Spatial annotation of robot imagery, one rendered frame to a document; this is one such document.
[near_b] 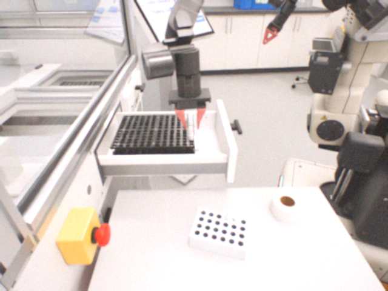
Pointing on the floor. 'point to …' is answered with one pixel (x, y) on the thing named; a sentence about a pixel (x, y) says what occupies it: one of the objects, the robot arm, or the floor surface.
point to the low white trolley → (313, 274)
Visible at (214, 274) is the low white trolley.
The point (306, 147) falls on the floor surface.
